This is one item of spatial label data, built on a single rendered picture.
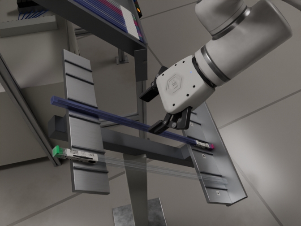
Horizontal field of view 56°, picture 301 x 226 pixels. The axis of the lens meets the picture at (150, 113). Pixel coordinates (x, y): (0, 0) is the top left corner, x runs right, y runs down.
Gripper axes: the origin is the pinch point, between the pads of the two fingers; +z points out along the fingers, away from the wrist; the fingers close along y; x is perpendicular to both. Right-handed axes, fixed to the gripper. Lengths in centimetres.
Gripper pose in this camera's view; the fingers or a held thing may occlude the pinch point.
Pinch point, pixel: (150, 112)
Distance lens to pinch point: 63.0
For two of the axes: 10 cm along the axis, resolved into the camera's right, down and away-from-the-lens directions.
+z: -7.1, 5.3, 4.6
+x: 6.7, 3.0, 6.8
